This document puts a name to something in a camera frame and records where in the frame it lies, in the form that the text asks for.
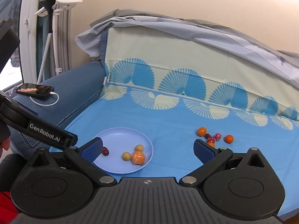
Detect black smartphone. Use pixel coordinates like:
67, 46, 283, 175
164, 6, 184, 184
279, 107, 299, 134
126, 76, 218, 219
15, 83, 54, 98

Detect blue fabric sofa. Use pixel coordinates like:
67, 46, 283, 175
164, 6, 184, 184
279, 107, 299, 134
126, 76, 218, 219
14, 61, 110, 146

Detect dark red jujube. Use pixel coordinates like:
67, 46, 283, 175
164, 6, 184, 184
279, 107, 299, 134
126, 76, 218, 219
102, 147, 109, 156
204, 133, 212, 140

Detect grey sheet on backrest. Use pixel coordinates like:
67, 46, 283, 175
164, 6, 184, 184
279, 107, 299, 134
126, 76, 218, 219
75, 9, 298, 87

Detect white drying rack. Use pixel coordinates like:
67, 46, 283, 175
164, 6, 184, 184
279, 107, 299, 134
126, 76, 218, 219
19, 0, 84, 85

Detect person's hand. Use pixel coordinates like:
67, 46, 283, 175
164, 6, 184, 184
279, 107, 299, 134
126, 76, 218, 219
0, 138, 10, 157

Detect white charging cable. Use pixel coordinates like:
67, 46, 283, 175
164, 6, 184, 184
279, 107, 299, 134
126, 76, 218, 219
29, 91, 60, 107

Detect yellow-green longan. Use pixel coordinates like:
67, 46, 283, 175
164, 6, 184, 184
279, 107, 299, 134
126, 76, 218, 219
122, 152, 131, 161
135, 145, 144, 152

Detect red fruit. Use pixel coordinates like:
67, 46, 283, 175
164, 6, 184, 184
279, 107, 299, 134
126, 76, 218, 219
207, 138, 215, 144
213, 133, 221, 141

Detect small orange tangerine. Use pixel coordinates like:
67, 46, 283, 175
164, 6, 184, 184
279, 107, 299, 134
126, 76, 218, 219
224, 135, 234, 144

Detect light blue round plate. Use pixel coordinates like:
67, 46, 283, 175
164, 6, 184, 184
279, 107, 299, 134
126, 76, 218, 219
94, 127, 154, 175

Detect silver braided hose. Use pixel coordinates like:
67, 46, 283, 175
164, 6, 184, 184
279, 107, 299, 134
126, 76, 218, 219
36, 33, 53, 85

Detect blue patterned sofa cover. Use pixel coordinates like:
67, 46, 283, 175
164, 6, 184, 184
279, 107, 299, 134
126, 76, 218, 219
49, 26, 299, 217

